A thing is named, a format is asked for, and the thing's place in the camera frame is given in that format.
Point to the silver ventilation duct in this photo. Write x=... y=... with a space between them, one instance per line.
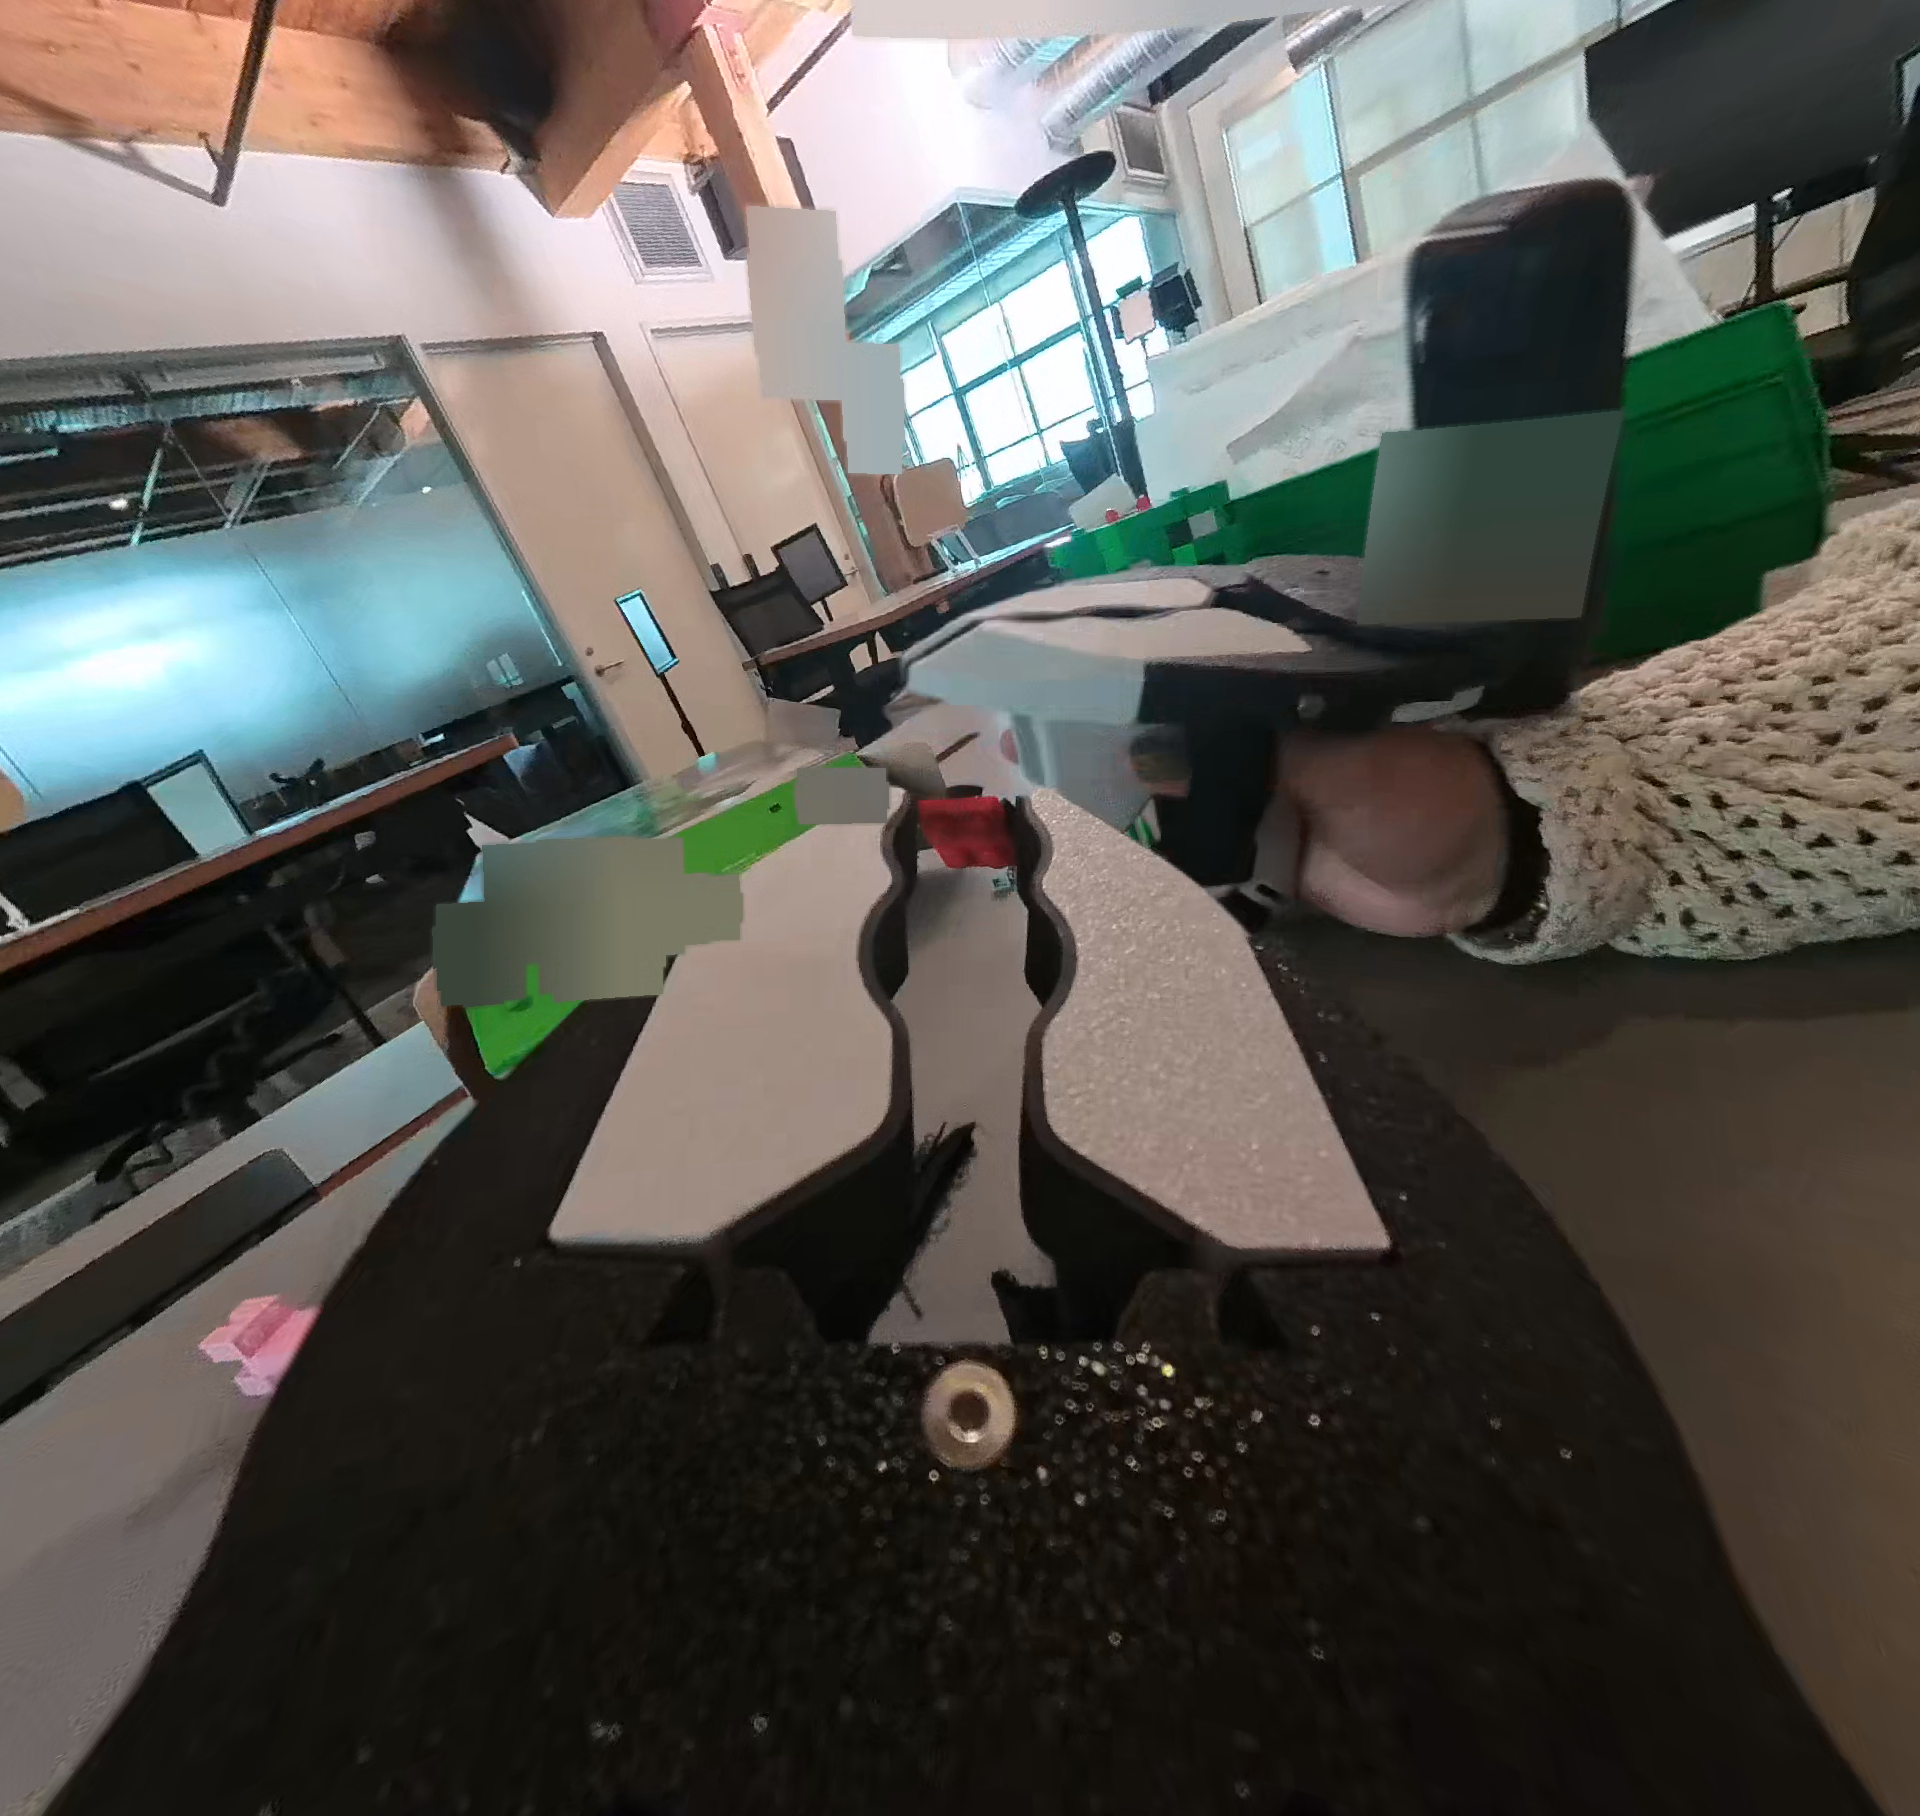
x=1141 y=77

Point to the green lego box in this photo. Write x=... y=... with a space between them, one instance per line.
x=743 y=833

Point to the black monitor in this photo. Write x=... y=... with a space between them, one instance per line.
x=1755 y=91

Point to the small desk monitor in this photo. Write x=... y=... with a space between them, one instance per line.
x=204 y=805

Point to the black floor lamp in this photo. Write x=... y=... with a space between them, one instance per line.
x=1079 y=242

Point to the light wooden chair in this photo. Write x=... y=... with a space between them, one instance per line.
x=922 y=505

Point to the pink lego piece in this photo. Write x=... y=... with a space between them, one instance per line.
x=261 y=1343

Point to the person's right hand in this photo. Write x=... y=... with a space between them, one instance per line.
x=1395 y=827

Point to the tablet on floor stand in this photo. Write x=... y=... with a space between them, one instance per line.
x=658 y=630

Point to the green plastic bin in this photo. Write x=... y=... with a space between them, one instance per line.
x=1709 y=467

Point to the black office chair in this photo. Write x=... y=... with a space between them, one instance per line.
x=803 y=571

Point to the white foam packing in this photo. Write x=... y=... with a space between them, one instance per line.
x=1275 y=378

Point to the long wooden desk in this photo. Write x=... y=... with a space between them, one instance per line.
x=928 y=594
x=225 y=842

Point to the red and black lego piece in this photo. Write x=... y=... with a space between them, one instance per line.
x=960 y=829

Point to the studio light panel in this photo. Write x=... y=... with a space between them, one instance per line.
x=1155 y=309

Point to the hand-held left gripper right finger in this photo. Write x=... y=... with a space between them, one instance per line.
x=1185 y=1082

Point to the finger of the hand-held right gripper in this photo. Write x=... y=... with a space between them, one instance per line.
x=1110 y=602
x=1035 y=669

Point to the person's right forearm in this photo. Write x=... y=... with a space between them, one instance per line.
x=1709 y=766

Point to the white wall vent grille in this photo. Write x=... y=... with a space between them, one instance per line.
x=658 y=226

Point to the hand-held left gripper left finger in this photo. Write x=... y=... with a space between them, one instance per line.
x=734 y=1082

